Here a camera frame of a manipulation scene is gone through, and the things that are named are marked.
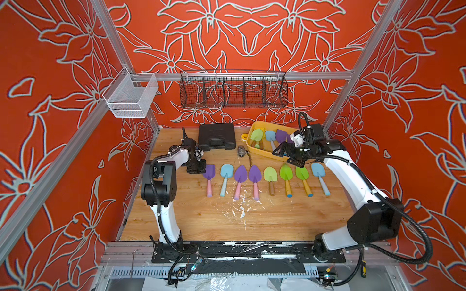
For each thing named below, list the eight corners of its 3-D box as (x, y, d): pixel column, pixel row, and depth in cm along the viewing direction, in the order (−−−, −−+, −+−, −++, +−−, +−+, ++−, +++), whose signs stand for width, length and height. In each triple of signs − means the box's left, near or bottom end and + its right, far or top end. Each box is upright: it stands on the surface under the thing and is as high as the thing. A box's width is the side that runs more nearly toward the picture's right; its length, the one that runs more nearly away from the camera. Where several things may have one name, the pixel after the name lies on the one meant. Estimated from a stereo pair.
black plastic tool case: (197, 151, 110) (196, 145, 105) (201, 125, 124) (200, 119, 120) (235, 151, 109) (235, 145, 105) (235, 125, 124) (235, 119, 120)
